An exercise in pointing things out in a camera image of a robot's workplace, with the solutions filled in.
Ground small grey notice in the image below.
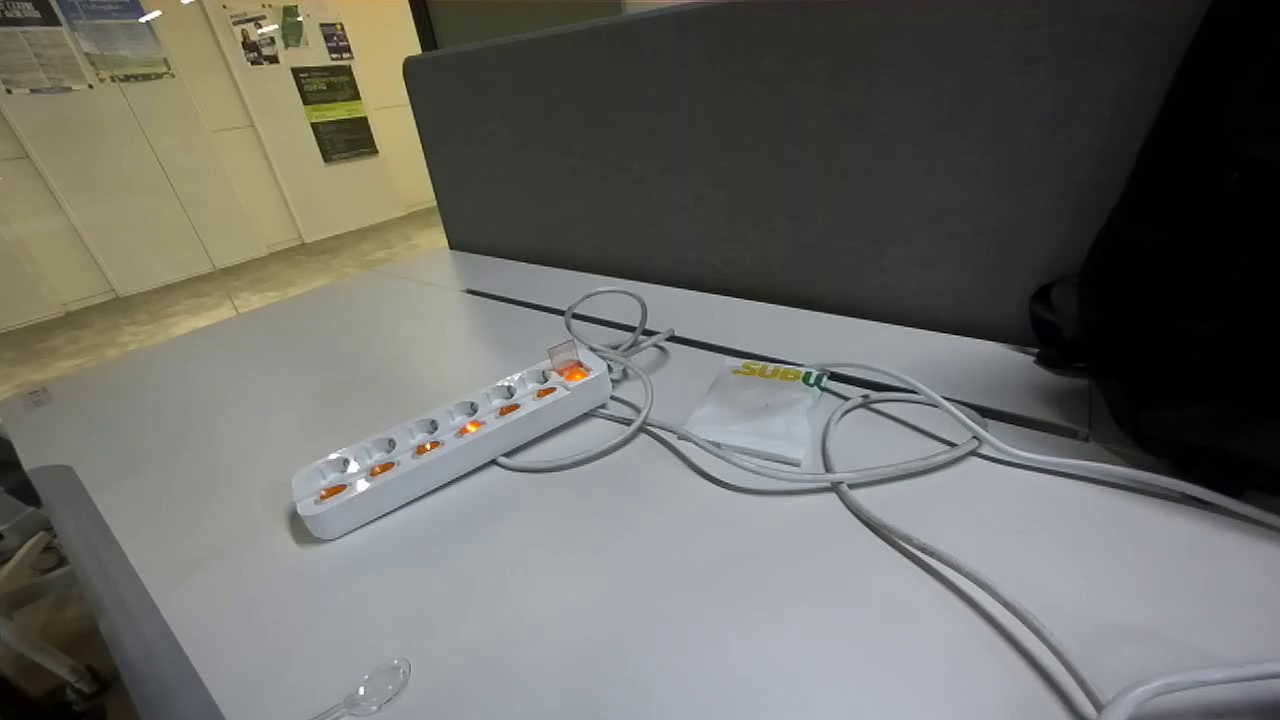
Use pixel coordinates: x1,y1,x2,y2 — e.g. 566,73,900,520
316,15,359,66

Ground blue green picture poster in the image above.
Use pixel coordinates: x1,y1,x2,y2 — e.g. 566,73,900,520
57,0,175,86

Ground white power strip cable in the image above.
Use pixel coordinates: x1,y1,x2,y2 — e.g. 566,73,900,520
494,280,1280,536

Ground dark green yellow poster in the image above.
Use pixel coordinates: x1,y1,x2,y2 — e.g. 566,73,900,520
289,60,386,167

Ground grey desk partition panel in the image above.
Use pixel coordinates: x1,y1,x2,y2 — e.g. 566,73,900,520
402,0,1214,351

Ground small green notice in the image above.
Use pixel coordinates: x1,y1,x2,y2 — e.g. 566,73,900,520
278,0,312,55

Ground white text poster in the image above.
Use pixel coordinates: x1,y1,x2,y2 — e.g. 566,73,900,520
0,0,95,97

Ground long white cable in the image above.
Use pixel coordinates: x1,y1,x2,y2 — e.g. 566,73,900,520
595,357,1280,720

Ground small dark photo notice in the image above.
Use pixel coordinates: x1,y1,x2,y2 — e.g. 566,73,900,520
230,9,289,73

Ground white power strip orange switches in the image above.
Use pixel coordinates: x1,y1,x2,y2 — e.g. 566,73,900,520
289,348,616,546

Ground pale metal frame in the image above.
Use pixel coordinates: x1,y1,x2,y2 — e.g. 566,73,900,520
0,445,109,715

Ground clear plastic spoon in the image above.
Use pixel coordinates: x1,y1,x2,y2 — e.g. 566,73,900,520
312,656,415,720

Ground cream storage cabinet row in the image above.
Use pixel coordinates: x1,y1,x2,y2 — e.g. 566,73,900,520
0,0,445,337

